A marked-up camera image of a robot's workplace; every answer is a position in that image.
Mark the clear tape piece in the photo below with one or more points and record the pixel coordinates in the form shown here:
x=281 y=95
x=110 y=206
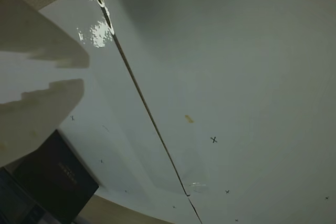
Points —
x=101 y=33

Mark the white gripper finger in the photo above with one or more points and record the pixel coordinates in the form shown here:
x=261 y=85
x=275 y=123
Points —
x=31 y=32
x=34 y=119

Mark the dark brown box, white inside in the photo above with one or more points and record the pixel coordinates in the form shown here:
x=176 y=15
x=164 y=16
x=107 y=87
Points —
x=57 y=174

